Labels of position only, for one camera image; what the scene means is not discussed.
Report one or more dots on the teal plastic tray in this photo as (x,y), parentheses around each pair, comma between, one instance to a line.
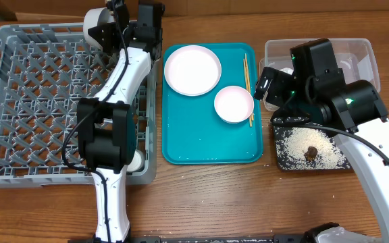
(193,133)

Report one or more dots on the white cup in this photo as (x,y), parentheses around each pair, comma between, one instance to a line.
(137,163)

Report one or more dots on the spilled rice pile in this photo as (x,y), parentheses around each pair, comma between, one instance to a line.
(309,148)

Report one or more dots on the brown food scrap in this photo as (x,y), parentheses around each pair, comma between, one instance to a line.
(311,153)

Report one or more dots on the grey bowl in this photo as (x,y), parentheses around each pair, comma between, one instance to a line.
(93,18)

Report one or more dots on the clear plastic bin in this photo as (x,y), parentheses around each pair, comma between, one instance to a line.
(354,55)

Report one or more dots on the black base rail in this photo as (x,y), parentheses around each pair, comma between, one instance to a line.
(277,238)

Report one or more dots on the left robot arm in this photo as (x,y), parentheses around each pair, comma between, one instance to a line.
(116,128)

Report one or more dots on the pink bowl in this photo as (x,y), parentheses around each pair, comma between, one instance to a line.
(234,104)

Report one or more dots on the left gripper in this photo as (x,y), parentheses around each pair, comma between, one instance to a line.
(110,42)

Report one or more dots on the large white plate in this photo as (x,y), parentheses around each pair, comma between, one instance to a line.
(192,70)

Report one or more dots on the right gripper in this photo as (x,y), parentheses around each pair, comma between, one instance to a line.
(267,85)

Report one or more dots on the white tissue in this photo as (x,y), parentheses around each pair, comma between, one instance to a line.
(286,71)

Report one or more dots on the grey plastic dish rack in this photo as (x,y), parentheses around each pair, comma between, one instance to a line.
(45,69)

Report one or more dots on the black tray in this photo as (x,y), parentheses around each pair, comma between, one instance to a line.
(282,125)

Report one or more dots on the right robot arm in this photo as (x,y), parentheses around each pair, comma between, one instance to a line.
(319,100)

